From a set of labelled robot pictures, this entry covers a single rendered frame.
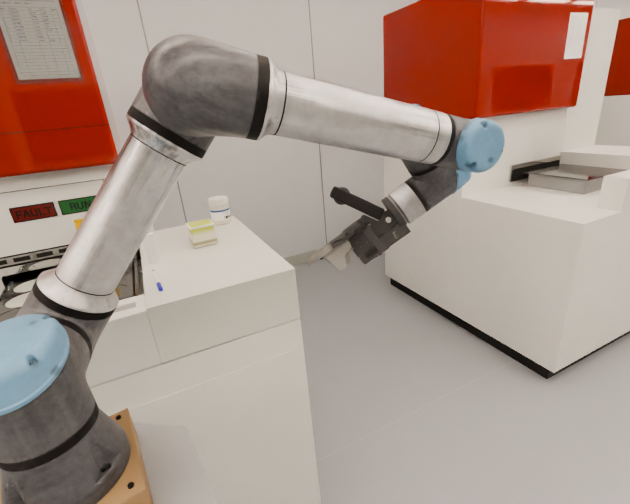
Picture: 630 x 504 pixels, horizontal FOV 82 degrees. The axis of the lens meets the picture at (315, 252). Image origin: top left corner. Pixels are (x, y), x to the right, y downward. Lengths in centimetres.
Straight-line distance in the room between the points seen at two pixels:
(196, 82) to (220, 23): 261
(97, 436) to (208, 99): 46
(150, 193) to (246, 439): 78
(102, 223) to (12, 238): 92
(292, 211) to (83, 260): 269
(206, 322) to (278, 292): 19
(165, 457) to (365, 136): 59
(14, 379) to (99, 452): 16
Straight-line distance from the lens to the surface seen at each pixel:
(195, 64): 45
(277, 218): 317
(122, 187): 58
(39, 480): 61
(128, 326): 88
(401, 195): 72
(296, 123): 46
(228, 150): 297
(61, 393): 56
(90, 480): 62
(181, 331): 90
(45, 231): 147
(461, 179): 75
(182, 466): 71
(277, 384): 106
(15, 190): 146
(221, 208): 136
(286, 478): 133
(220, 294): 88
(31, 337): 56
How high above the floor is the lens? 133
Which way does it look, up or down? 22 degrees down
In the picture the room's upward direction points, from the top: 5 degrees counter-clockwise
